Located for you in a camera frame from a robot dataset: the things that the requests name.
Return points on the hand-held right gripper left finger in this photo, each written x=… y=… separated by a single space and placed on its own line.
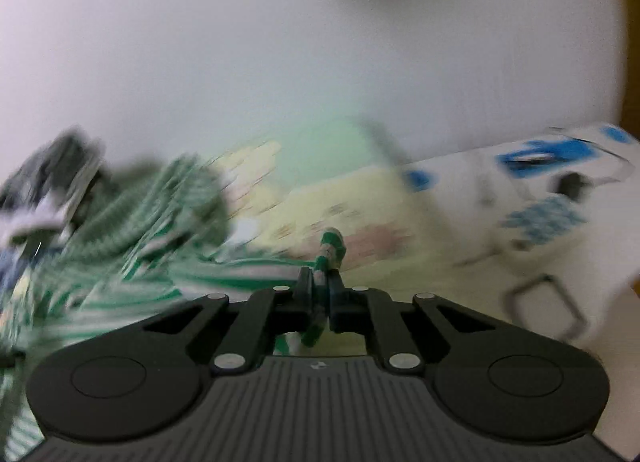
x=306 y=289

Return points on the yellow green printed blanket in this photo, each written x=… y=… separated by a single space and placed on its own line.
x=310 y=207

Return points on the white blue-printed object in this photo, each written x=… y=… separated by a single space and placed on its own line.
x=540 y=177

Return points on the green white striped garment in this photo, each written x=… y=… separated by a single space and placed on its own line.
x=165 y=204

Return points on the stack of folded clothes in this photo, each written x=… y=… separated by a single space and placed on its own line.
x=55 y=177

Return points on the wooden furniture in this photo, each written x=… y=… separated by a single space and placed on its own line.
x=631 y=82

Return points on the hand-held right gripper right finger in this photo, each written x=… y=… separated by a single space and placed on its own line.
x=334 y=292

